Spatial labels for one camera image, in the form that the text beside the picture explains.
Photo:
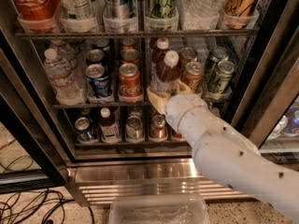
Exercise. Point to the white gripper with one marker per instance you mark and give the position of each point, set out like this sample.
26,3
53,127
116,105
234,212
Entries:
179,108

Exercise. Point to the brown tea bottle white cap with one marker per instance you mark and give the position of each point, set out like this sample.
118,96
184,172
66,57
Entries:
166,74

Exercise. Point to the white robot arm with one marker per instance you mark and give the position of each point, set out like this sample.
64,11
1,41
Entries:
225,156

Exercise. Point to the lower shelf copper can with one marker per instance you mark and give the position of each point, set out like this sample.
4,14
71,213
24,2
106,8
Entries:
157,128

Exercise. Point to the lower shelf red can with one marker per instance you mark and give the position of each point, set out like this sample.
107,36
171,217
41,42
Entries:
176,136

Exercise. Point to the lower shelf green white can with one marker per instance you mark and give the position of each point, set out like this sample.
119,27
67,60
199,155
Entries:
134,129

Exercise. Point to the lower shelf tea bottle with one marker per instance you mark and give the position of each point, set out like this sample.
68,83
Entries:
109,126

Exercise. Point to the lower shelf blue can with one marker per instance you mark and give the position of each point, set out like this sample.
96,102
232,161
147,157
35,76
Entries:
85,130

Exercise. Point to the top shelf green can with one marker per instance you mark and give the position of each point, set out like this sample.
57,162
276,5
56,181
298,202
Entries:
161,9

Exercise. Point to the front clear water bottle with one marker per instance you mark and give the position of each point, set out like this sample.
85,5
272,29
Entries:
62,79

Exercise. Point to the top shelf orange can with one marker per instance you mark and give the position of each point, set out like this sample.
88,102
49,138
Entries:
239,8

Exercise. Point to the fridge bottom vent grille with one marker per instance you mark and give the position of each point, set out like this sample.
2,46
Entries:
106,194

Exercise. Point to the top shelf Coca-Cola can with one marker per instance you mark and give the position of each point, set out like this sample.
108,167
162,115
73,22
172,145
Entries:
36,10

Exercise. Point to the front copper LaCroix can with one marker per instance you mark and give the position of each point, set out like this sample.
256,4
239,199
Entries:
193,75

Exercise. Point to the copper lacroix can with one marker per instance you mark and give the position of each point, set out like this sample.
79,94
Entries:
193,75
187,55

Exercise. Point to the front red Coca-Cola can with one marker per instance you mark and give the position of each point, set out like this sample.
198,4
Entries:
129,82

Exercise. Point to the red coca-cola can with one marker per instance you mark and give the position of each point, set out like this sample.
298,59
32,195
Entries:
130,56
129,82

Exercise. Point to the rear copper LaCroix can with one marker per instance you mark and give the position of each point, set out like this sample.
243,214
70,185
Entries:
187,55

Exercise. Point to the middle red Coca-Cola can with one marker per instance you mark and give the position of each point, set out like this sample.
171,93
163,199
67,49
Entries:
130,56

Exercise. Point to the front green LaCroix can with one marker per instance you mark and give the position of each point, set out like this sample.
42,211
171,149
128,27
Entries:
221,77

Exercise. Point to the green lacroix can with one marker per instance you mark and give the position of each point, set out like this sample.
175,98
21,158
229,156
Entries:
221,77
215,56

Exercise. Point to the rear green LaCroix can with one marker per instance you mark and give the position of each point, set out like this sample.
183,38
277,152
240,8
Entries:
215,56

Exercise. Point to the front blue soda can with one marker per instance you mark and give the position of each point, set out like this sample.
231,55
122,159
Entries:
98,80

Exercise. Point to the blue soda can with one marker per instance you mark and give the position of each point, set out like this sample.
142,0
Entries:
98,80
95,56

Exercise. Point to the middle blue soda can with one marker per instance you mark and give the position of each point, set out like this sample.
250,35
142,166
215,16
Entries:
95,56

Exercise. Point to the clear plastic bin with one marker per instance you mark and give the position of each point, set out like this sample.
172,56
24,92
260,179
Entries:
159,209

